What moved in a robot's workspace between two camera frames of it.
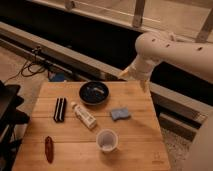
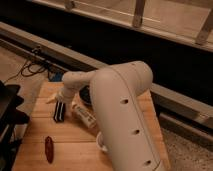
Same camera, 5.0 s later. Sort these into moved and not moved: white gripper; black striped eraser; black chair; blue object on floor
Moved: white gripper
Not moved: blue object on floor; black striped eraser; black chair
